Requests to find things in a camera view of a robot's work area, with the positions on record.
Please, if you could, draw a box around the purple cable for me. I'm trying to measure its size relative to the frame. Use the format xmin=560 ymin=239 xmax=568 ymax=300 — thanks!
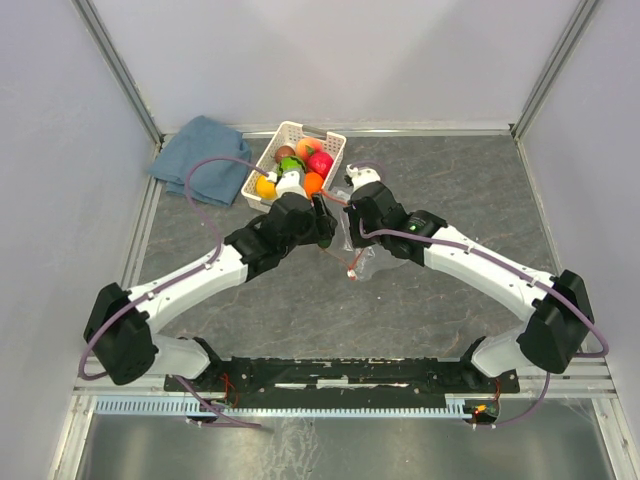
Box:
xmin=77 ymin=156 xmax=266 ymax=430
xmin=349 ymin=159 xmax=610 ymax=430

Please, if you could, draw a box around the brown kiwi toy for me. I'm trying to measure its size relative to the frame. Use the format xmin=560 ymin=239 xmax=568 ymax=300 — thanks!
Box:
xmin=274 ymin=145 xmax=296 ymax=164

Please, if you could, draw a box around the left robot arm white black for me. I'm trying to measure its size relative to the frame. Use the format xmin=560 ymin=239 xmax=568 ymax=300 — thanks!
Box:
xmin=83 ymin=193 xmax=337 ymax=390

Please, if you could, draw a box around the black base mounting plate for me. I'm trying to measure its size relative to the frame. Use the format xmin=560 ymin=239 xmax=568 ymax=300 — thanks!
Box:
xmin=189 ymin=357 xmax=520 ymax=411

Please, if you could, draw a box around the orange fruit toy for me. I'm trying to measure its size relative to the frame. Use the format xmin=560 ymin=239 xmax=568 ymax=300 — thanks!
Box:
xmin=303 ymin=171 xmax=324 ymax=198

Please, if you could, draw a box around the aluminium frame rail front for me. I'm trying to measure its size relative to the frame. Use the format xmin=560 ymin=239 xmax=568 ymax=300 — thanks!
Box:
xmin=72 ymin=358 xmax=617 ymax=400

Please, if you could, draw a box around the green watermelon toy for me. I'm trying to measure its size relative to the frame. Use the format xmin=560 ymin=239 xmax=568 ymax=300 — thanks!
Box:
xmin=277 ymin=155 xmax=307 ymax=177

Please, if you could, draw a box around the peach fruit toy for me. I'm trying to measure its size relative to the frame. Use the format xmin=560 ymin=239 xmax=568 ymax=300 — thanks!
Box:
xmin=295 ymin=137 xmax=324 ymax=161

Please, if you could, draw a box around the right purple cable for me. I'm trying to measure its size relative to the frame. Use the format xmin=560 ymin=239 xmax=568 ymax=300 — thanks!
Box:
xmin=349 ymin=159 xmax=610 ymax=430

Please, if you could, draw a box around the light blue cable duct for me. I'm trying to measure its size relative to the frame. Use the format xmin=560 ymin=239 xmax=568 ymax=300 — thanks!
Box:
xmin=94 ymin=395 xmax=471 ymax=420

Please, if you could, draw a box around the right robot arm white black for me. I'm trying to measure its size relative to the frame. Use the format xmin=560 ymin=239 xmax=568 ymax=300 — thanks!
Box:
xmin=344 ymin=180 xmax=594 ymax=391

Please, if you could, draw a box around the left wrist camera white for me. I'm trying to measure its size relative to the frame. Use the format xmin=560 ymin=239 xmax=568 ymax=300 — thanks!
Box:
xmin=266 ymin=168 xmax=307 ymax=199

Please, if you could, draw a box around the yellow lemon toy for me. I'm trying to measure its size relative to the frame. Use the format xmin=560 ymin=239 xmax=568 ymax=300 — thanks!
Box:
xmin=255 ymin=175 xmax=277 ymax=201

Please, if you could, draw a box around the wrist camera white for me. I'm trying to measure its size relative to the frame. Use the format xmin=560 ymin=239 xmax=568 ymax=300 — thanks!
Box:
xmin=266 ymin=168 xmax=307 ymax=199
xmin=344 ymin=164 xmax=382 ymax=191

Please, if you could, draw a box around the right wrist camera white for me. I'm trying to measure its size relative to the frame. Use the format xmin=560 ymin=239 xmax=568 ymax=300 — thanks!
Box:
xmin=344 ymin=164 xmax=382 ymax=191

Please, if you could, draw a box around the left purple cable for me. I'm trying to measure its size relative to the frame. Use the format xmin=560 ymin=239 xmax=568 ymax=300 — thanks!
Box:
xmin=77 ymin=156 xmax=266 ymax=430

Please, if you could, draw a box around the red pomegranate toy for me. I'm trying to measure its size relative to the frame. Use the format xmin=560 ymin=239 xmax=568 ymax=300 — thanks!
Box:
xmin=307 ymin=151 xmax=334 ymax=179

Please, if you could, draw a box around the clear zip top bag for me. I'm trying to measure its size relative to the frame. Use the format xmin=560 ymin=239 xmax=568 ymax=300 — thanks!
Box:
xmin=321 ymin=187 xmax=406 ymax=281

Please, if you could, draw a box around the blue folded cloth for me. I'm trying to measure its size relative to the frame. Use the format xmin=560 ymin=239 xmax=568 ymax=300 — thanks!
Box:
xmin=148 ymin=116 xmax=252 ymax=207

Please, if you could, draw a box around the white plastic basket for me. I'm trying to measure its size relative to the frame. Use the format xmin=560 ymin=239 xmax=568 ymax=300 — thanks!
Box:
xmin=241 ymin=121 xmax=347 ymax=212

